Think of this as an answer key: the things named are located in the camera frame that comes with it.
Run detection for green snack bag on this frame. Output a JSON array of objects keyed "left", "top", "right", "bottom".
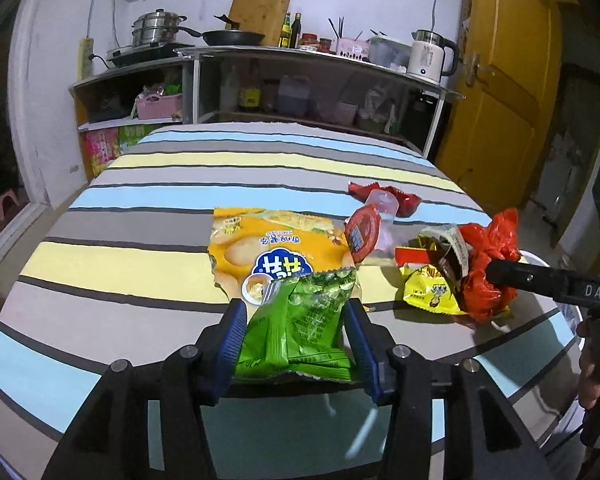
[{"left": 234, "top": 266, "right": 358, "bottom": 382}]

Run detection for red plastic bag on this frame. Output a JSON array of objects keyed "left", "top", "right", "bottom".
[{"left": 454, "top": 207, "right": 522, "bottom": 324}]

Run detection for yellow biscuit bag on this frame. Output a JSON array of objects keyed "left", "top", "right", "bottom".
[{"left": 208, "top": 208, "right": 353, "bottom": 307}]

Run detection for yellow small snack packet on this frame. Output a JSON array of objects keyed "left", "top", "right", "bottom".
[{"left": 400, "top": 264, "right": 464, "bottom": 316}]

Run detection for red white snack packet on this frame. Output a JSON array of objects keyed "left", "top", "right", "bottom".
[{"left": 394, "top": 247, "right": 444, "bottom": 266}]

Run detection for clear plastic cup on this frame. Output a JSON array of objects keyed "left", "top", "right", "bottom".
[{"left": 344, "top": 204, "right": 396, "bottom": 264}]

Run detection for red wrapper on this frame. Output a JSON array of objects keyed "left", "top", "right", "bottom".
[{"left": 348, "top": 182, "right": 422, "bottom": 218}]

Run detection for printed paper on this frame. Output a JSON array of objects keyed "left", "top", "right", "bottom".
[{"left": 422, "top": 224, "right": 469, "bottom": 278}]

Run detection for person's right hand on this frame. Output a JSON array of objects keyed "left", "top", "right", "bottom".
[{"left": 577, "top": 318, "right": 600, "bottom": 410}]

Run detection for striped table cloth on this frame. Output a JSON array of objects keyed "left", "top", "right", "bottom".
[{"left": 0, "top": 124, "right": 580, "bottom": 479}]

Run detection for orange wooden door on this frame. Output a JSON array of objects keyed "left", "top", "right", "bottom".
[{"left": 436, "top": 0, "right": 562, "bottom": 214}]

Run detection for grey oil jug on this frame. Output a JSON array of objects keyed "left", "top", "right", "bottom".
[{"left": 275, "top": 75, "right": 311, "bottom": 117}]

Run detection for pink plastic basket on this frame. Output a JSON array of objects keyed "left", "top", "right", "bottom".
[{"left": 135, "top": 93, "right": 183, "bottom": 119}]

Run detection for white metal shelf rack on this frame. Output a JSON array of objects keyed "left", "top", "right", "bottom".
[{"left": 178, "top": 47, "right": 462, "bottom": 156}]

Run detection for white electric kettle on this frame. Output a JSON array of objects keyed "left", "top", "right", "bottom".
[{"left": 406, "top": 29, "right": 460, "bottom": 84}]

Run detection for black frying pan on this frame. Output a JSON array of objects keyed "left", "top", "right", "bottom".
[{"left": 178, "top": 14, "right": 264, "bottom": 47}]

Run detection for induction cooktop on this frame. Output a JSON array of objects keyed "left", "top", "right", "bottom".
[{"left": 106, "top": 42, "right": 189, "bottom": 68}]

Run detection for clear plastic container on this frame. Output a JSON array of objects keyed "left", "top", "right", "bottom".
[{"left": 368, "top": 35, "right": 412, "bottom": 72}]

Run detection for pink utensil holder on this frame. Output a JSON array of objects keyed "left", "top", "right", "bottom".
[{"left": 336, "top": 38, "right": 370, "bottom": 61}]

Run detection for dark sauce bottle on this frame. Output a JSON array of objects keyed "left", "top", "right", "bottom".
[{"left": 289, "top": 12, "right": 301, "bottom": 49}]

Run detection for steel steamer pot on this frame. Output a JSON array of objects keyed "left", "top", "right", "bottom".
[{"left": 132, "top": 9, "right": 187, "bottom": 48}]

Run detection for wooden cutting board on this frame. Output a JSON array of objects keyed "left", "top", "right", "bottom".
[{"left": 228, "top": 0, "right": 290, "bottom": 47}]

